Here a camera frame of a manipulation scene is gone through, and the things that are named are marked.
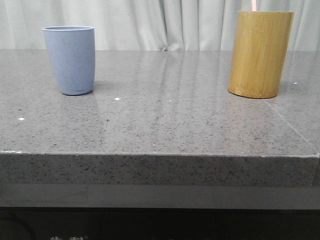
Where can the blue plastic cup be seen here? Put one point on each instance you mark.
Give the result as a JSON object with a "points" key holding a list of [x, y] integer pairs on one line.
{"points": [[71, 51]]}

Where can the white-grey curtain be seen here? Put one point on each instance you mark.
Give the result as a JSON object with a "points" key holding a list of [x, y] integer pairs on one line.
{"points": [[124, 25]]}

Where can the pink chopstick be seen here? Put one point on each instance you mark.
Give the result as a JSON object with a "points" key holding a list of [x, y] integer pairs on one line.
{"points": [[254, 5]]}

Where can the bamboo cylindrical holder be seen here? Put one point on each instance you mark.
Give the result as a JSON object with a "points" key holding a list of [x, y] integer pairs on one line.
{"points": [[259, 52]]}

